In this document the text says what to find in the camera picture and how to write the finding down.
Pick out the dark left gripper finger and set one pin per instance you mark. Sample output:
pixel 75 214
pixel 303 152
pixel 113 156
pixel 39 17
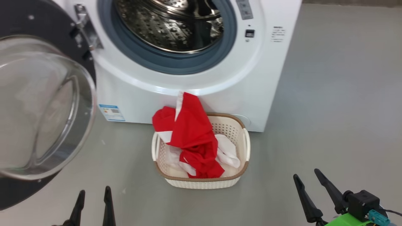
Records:
pixel 108 210
pixel 78 213

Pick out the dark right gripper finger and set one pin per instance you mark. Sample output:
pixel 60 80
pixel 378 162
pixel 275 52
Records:
pixel 333 194
pixel 309 204

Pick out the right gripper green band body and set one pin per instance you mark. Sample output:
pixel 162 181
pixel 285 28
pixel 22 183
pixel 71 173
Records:
pixel 348 221

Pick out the black round glass washer door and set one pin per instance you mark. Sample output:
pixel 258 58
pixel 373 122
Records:
pixel 47 110

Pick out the red and white garment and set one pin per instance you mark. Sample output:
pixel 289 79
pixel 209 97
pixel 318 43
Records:
pixel 191 131

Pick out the cream perforated laundry basket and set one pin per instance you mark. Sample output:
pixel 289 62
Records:
pixel 204 183

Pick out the white front-load washing machine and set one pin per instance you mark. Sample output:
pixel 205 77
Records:
pixel 141 94

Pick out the grey rubber door gasket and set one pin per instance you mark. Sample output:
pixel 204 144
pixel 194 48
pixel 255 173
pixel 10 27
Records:
pixel 169 64

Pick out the black door latch socket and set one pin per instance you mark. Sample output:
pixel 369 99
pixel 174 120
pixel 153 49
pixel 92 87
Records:
pixel 249 33

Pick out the metal door hinge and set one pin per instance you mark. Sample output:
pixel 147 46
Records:
pixel 89 29

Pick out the blue energy label sticker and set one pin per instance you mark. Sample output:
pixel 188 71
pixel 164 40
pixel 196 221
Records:
pixel 111 113

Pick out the round white filter cover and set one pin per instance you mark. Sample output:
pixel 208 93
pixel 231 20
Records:
pixel 245 121

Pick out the steel washer drum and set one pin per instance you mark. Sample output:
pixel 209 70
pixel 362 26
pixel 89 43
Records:
pixel 163 28

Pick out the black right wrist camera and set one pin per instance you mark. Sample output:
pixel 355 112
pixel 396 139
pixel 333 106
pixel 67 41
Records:
pixel 361 204

